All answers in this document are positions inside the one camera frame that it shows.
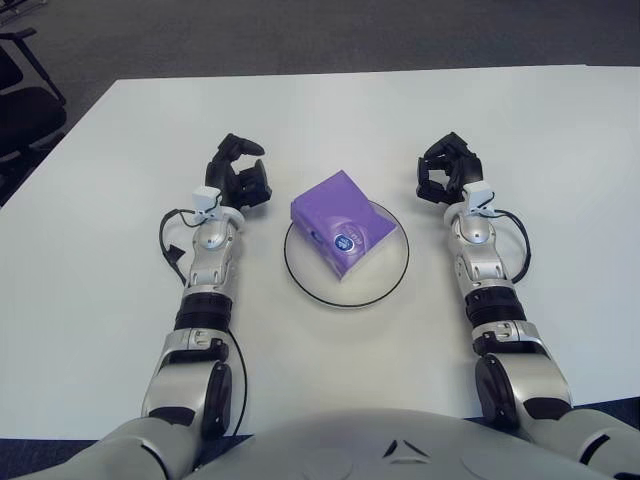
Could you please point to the white plate with black rim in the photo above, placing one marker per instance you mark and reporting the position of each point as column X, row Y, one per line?
column 380, row 280

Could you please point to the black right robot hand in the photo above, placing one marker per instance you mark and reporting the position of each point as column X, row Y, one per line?
column 470, row 170

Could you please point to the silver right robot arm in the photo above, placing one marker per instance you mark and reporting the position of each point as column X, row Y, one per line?
column 480, row 260

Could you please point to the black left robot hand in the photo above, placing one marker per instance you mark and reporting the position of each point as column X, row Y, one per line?
column 225, row 175

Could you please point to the purple tissue paper pack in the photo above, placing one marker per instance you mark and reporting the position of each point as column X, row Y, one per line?
column 330, row 205

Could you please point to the grey robot torso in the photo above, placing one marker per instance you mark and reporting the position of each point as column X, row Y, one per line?
column 350, row 445

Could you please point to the black office chair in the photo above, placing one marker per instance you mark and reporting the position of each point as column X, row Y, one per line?
column 25, row 110

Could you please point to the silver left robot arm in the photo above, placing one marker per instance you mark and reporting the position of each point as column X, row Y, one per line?
column 210, row 260

